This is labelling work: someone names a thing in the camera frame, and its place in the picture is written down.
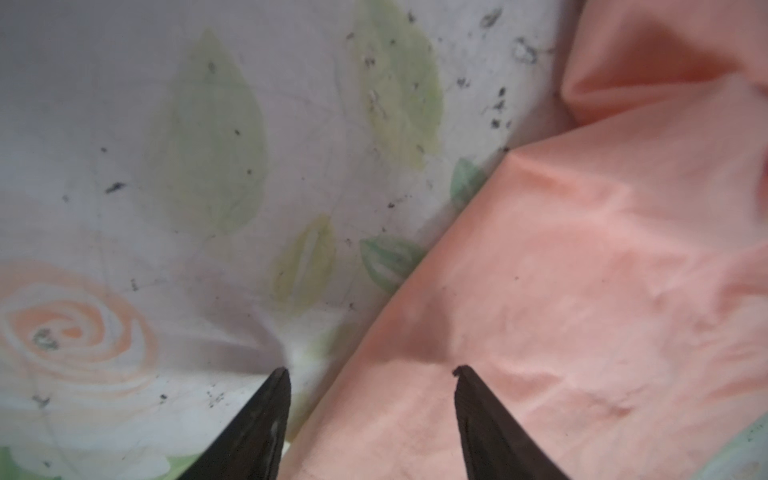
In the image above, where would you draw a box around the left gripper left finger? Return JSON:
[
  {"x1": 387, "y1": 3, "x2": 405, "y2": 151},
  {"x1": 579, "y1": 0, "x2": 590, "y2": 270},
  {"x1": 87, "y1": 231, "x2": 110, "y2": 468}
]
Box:
[{"x1": 180, "y1": 367, "x2": 291, "y2": 480}]

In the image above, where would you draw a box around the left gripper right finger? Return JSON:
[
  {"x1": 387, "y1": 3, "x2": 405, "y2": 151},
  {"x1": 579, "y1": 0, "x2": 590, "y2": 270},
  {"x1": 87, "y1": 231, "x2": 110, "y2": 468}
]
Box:
[{"x1": 453, "y1": 365, "x2": 568, "y2": 480}]

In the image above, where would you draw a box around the pink printed t-shirt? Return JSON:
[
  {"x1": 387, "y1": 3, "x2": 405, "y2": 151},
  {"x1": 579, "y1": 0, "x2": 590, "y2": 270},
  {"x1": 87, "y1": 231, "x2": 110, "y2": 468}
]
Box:
[{"x1": 280, "y1": 1, "x2": 767, "y2": 479}]

